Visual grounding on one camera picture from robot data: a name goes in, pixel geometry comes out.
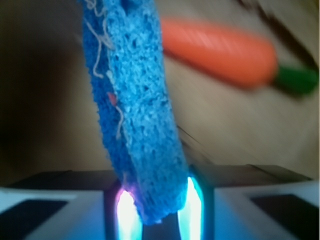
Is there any blue sponge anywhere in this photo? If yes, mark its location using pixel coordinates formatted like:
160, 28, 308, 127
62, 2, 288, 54
82, 0, 189, 225

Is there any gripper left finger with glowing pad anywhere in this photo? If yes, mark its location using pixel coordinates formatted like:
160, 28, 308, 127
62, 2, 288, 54
0, 170, 143, 240

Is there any brown paper bag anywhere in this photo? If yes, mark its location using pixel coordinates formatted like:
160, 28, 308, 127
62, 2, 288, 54
0, 0, 320, 186

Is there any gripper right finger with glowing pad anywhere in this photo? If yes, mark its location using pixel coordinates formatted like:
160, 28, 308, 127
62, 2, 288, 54
177, 164, 320, 240

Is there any orange toy carrot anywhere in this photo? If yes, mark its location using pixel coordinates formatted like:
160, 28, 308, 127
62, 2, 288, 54
160, 17, 320, 96

